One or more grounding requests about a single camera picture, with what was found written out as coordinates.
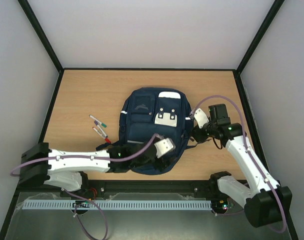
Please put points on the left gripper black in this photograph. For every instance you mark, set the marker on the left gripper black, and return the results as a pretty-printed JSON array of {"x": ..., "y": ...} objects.
[{"x": 161, "y": 163}]

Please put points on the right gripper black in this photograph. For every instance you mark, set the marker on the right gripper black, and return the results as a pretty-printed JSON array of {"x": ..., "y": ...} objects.
[{"x": 198, "y": 132}]

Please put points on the red cap marker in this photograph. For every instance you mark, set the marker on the red cap marker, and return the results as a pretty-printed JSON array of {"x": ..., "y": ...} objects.
[{"x": 102, "y": 135}]

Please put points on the navy blue backpack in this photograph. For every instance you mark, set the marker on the navy blue backpack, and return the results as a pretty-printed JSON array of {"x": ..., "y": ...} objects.
[{"x": 155, "y": 110}]

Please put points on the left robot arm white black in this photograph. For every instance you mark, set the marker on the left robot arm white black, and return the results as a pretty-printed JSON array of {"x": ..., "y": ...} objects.
[{"x": 41, "y": 165}]

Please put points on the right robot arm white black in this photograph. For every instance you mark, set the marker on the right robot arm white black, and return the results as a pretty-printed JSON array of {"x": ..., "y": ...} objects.
[{"x": 263, "y": 199}]

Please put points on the green cap marker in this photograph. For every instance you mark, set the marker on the green cap marker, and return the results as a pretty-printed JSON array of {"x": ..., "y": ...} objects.
[{"x": 98, "y": 121}]

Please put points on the purple cap marker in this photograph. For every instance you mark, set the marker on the purple cap marker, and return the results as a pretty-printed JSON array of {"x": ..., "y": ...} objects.
[{"x": 99, "y": 127}]

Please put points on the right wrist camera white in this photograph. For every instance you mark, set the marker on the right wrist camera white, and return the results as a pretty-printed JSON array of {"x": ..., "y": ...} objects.
[{"x": 200, "y": 117}]

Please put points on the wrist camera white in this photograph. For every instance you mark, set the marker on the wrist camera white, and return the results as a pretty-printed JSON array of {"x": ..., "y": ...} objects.
[
  {"x": 163, "y": 147},
  {"x": 200, "y": 117}
]

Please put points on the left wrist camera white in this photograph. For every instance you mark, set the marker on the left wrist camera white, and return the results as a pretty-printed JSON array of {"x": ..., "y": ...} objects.
[{"x": 163, "y": 147}]

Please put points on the black aluminium frame rail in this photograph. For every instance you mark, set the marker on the black aluminium frame rail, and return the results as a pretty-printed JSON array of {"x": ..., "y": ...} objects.
[{"x": 196, "y": 188}]

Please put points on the light blue cable duct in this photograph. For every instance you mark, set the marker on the light blue cable duct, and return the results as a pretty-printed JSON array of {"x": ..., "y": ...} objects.
[{"x": 152, "y": 205}]

